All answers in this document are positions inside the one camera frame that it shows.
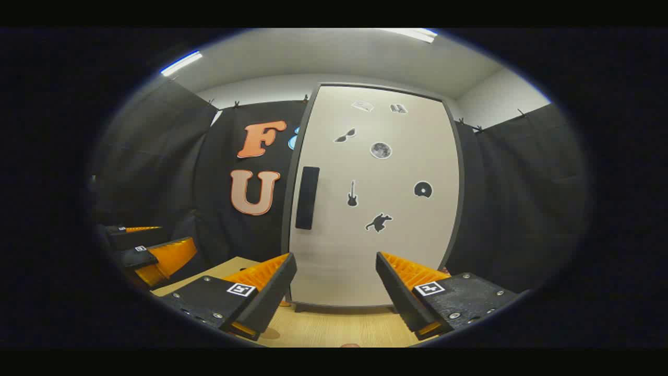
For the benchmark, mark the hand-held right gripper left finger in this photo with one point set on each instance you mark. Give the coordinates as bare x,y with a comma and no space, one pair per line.
271,292

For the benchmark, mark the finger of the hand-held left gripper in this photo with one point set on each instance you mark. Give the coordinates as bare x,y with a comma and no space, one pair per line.
135,239
136,258

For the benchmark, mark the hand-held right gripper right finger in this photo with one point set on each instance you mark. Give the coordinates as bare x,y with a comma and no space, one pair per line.
399,292

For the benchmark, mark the white cabinet door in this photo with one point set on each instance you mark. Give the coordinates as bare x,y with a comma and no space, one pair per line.
396,250

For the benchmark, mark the grey cabinet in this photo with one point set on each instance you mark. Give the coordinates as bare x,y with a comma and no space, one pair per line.
344,308

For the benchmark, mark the black backdrop cloth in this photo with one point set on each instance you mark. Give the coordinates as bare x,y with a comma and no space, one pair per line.
151,172

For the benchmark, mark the ceiling strip light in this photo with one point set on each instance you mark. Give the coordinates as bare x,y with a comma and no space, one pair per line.
417,34
180,63

